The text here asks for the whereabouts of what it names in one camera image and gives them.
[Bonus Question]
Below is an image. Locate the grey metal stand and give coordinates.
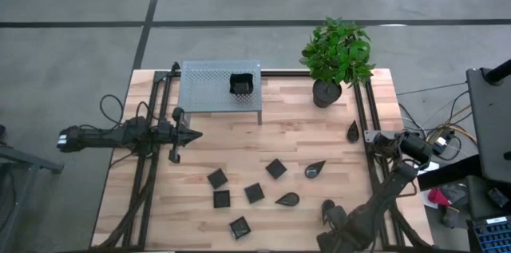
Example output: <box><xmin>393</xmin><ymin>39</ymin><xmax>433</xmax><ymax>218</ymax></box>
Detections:
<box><xmin>0</xmin><ymin>124</ymin><xmax>65</xmax><ymax>253</ymax></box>

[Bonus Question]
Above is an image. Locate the dark grey bag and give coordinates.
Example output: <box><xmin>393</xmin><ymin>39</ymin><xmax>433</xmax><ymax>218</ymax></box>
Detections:
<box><xmin>438</xmin><ymin>183</ymin><xmax>472</xmax><ymax>230</ymax></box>

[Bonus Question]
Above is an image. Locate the green potted plant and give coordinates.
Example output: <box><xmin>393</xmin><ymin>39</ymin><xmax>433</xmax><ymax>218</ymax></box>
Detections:
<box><xmin>298</xmin><ymin>16</ymin><xmax>377</xmax><ymax>109</ymax></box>

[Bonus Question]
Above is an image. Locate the white paper sheet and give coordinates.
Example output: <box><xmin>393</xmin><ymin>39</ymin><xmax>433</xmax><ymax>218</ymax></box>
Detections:
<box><xmin>414</xmin><ymin>160</ymin><xmax>440</xmax><ymax>176</ymax></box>

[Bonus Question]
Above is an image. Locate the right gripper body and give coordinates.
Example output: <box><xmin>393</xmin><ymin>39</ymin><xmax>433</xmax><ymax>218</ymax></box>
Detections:
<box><xmin>317</xmin><ymin>204</ymin><xmax>352</xmax><ymax>252</ymax></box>

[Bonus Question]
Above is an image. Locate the black power supply box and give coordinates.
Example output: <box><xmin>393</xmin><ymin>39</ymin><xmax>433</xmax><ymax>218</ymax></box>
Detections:
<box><xmin>429</xmin><ymin>135</ymin><xmax>456</xmax><ymax>156</ymax></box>

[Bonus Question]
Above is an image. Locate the yellow cable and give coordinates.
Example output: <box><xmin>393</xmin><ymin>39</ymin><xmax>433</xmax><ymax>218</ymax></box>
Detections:
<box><xmin>425</xmin><ymin>123</ymin><xmax>478</xmax><ymax>146</ymax></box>

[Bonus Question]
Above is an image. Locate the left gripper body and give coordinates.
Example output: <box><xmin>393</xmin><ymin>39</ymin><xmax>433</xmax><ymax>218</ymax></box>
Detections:
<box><xmin>156</xmin><ymin>106</ymin><xmax>185</xmax><ymax>164</ymax></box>

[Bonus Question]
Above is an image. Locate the red cloth item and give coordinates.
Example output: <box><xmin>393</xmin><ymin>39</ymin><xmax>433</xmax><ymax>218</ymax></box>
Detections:
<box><xmin>427</xmin><ymin>187</ymin><xmax>452</xmax><ymax>208</ymax></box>

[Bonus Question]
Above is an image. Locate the black desk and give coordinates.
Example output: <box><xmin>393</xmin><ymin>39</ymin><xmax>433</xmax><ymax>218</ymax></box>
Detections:
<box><xmin>417</xmin><ymin>153</ymin><xmax>511</xmax><ymax>253</ymax></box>

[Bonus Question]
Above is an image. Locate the black aluminium table frame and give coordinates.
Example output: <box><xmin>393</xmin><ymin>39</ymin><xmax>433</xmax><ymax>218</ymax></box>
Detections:
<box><xmin>90</xmin><ymin>61</ymin><xmax>436</xmax><ymax>252</ymax></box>

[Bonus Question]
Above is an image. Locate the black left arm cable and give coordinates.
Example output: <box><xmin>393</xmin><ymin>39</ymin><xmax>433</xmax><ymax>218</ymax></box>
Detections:
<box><xmin>98</xmin><ymin>93</ymin><xmax>125</xmax><ymax>127</ymax></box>

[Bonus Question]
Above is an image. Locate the grey perforated metal shelf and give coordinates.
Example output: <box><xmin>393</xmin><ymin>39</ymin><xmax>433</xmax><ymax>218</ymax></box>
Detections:
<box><xmin>176</xmin><ymin>60</ymin><xmax>263</xmax><ymax>126</ymax></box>

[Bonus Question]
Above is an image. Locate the backlit computer keyboard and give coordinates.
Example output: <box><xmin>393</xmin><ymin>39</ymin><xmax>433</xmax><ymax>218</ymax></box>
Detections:
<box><xmin>472</xmin><ymin>215</ymin><xmax>511</xmax><ymax>253</ymax></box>

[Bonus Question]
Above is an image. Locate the black wavy square bowl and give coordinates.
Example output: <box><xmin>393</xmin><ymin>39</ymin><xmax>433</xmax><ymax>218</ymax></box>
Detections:
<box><xmin>228</xmin><ymin>72</ymin><xmax>256</xmax><ymax>97</ymax></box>

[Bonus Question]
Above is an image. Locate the thin grey cable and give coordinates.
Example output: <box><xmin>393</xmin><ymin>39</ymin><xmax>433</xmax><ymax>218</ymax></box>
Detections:
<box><xmin>394</xmin><ymin>81</ymin><xmax>468</xmax><ymax>97</ymax></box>

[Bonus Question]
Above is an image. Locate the grey equipment table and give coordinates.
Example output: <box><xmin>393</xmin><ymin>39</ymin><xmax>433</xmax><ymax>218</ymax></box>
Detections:
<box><xmin>465</xmin><ymin>67</ymin><xmax>511</xmax><ymax>184</ymax></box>

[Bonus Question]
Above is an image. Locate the small black device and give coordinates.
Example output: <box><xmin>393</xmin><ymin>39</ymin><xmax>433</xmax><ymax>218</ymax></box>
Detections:
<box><xmin>486</xmin><ymin>187</ymin><xmax>510</xmax><ymax>208</ymax></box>

